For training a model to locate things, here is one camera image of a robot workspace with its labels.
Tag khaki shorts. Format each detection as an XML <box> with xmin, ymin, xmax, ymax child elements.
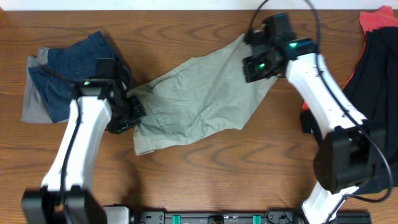
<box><xmin>131</xmin><ymin>36</ymin><xmax>277</xmax><ymax>155</ymax></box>

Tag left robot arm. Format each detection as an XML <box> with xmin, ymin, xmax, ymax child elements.
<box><xmin>21</xmin><ymin>78</ymin><xmax>146</xmax><ymax>224</ymax></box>

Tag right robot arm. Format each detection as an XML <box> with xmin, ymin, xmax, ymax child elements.
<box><xmin>243</xmin><ymin>34</ymin><xmax>388</xmax><ymax>223</ymax></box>

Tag folded navy blue shorts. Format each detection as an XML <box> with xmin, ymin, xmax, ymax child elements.
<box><xmin>29</xmin><ymin>31</ymin><xmax>132</xmax><ymax>123</ymax></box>

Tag folded grey shorts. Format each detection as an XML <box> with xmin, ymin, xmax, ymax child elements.
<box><xmin>21</xmin><ymin>47</ymin><xmax>52</xmax><ymax>124</ymax></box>

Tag black garment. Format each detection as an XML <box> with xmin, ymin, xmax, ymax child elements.
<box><xmin>343</xmin><ymin>27</ymin><xmax>397</xmax><ymax>187</ymax></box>

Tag red garment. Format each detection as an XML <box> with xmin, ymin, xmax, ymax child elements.
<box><xmin>301</xmin><ymin>5</ymin><xmax>398</xmax><ymax>111</ymax></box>

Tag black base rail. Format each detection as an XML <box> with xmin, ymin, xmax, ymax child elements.
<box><xmin>102</xmin><ymin>203</ymin><xmax>373</xmax><ymax>224</ymax></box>

